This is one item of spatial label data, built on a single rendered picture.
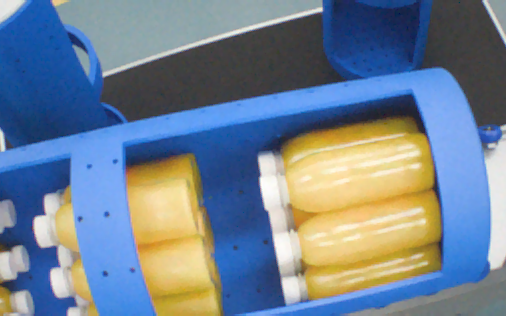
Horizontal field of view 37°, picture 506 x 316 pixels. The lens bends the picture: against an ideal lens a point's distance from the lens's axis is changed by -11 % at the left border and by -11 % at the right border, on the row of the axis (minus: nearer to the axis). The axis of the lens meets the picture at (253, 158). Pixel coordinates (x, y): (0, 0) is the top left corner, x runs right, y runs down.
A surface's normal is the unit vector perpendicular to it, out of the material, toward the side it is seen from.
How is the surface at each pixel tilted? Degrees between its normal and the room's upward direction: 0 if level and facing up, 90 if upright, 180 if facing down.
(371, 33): 0
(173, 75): 0
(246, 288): 24
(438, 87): 28
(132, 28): 0
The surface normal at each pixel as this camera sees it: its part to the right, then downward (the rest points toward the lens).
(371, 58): -0.08, -0.40
